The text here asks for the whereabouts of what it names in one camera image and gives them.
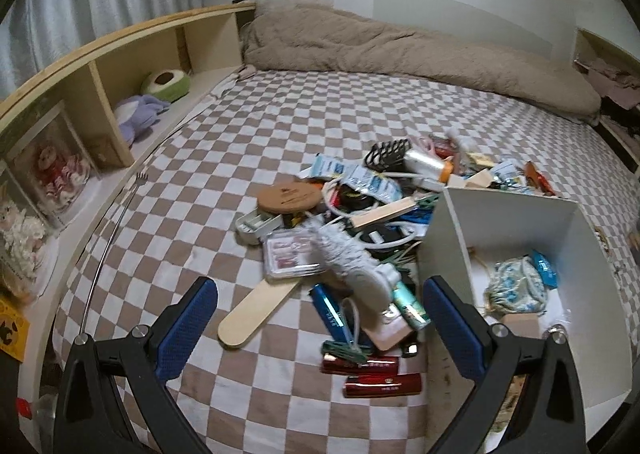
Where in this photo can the checkered bed sheet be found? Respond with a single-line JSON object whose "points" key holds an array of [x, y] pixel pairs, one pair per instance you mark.
{"points": [[225, 144]]}

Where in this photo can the flat wooden paddle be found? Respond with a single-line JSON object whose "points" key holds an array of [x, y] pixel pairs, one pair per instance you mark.
{"points": [[250, 316]]}

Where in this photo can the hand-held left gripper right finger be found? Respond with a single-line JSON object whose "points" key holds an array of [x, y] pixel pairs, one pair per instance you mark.
{"points": [[450, 324]]}

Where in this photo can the white small organizer tray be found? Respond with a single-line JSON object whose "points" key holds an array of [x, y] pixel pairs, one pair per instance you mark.
{"points": [[257, 228]]}

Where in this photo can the red slim box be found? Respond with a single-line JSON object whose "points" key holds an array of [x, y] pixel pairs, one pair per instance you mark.
{"points": [[382, 385], [360, 365]]}

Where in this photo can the white box container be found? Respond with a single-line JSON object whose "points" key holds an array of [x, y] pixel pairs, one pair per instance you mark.
{"points": [[500, 219]]}

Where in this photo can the yellow sign card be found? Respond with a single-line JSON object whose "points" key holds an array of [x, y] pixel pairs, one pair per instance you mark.
{"points": [[10, 329]]}

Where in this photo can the green tube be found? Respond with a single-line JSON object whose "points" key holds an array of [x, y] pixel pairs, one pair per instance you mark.
{"points": [[410, 306]]}

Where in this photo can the blue pen case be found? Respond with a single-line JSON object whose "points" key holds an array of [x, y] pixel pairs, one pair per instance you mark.
{"points": [[330, 311]]}

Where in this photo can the pinkish wooden tile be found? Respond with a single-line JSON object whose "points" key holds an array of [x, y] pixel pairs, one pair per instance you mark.
{"points": [[387, 336]]}

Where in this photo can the beige fluffy blanket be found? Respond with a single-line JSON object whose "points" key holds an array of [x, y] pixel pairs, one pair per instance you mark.
{"points": [[380, 49]]}

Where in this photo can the white plastic bottle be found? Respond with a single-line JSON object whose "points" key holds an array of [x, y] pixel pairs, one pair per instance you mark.
{"points": [[425, 164]]}

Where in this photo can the wooden headboard shelf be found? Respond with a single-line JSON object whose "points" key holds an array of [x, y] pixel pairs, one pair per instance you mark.
{"points": [[100, 84]]}

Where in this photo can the clear case with pink nails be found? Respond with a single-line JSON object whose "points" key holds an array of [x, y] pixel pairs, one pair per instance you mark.
{"points": [[290, 254]]}

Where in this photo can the purple plush toy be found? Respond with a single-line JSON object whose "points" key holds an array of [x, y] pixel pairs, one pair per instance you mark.
{"points": [[137, 117]]}

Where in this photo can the grey fuzzy brush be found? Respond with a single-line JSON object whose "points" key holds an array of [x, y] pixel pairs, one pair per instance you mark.
{"points": [[345, 259]]}

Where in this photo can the wooden slat with dark end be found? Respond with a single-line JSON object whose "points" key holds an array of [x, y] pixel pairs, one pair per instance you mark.
{"points": [[380, 214]]}

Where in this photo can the blue and white packet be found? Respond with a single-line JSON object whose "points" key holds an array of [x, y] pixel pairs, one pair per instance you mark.
{"points": [[322, 167], [372, 183]]}

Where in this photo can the red doll in clear case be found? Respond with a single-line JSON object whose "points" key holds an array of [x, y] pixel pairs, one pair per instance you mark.
{"points": [[55, 169]]}

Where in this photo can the avocado plush toy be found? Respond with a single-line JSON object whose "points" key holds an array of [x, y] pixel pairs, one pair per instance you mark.
{"points": [[167, 86]]}

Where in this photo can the light wooden block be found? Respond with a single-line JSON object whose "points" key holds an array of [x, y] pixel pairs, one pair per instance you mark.
{"points": [[479, 179]]}

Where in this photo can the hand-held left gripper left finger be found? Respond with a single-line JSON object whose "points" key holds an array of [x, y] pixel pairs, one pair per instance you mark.
{"points": [[190, 324]]}

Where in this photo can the white doll in clear case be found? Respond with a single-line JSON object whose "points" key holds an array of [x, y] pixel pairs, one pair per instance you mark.
{"points": [[20, 234]]}

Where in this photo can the blue foil packet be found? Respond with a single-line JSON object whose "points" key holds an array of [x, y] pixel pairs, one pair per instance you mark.
{"points": [[545, 268]]}

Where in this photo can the round cork coaster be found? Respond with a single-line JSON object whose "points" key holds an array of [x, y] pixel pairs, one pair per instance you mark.
{"points": [[287, 196]]}

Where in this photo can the cluttered wooden side shelf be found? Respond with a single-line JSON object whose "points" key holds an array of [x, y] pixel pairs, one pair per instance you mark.
{"points": [[610, 79]]}

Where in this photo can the floral fabric pouch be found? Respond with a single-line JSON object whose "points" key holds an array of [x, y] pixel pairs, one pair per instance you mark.
{"points": [[515, 284]]}

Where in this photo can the red snack packet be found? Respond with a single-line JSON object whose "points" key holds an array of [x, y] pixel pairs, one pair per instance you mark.
{"points": [[539, 178]]}

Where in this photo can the black hair claw clip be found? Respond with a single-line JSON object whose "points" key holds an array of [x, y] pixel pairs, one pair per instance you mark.
{"points": [[387, 153]]}

